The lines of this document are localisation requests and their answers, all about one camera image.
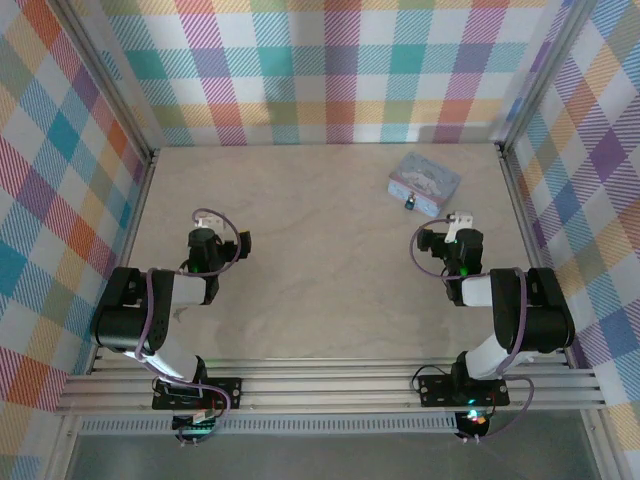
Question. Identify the small padlock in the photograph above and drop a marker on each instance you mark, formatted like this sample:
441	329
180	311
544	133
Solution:
410	203

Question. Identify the light blue cartoon tin box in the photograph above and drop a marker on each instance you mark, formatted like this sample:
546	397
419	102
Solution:
425	175

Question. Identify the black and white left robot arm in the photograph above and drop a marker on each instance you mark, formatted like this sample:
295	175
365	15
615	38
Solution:
125	320

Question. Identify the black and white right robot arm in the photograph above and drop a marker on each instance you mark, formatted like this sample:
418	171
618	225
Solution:
545	320

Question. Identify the wide aluminium base extrusion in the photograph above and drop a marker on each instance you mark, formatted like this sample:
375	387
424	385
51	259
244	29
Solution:
325	392

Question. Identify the right controller board with lights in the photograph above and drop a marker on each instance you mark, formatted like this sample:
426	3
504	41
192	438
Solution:
472	420

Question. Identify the green left controller board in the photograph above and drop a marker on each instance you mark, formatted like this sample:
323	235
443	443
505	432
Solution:
197	427

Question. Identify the aluminium front leg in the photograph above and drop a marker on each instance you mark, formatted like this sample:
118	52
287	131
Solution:
602	450
62	450

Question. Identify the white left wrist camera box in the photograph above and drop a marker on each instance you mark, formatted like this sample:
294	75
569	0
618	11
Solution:
210	220

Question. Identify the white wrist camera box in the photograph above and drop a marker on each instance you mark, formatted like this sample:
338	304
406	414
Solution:
462	217
210	220

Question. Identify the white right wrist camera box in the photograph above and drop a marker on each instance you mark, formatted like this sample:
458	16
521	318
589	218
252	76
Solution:
462	217

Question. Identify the aluminium side rail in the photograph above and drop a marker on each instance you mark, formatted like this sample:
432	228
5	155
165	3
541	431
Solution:
520	215
135	225

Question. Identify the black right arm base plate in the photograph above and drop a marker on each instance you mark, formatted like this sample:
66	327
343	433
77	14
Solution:
435	390

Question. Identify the thin aluminium table edge rail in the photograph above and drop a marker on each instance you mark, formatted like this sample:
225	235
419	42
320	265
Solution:
325	364

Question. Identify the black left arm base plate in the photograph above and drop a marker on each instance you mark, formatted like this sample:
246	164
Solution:
230	395

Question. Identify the aluminium corner post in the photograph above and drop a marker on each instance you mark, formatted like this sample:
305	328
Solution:
542	75
105	80

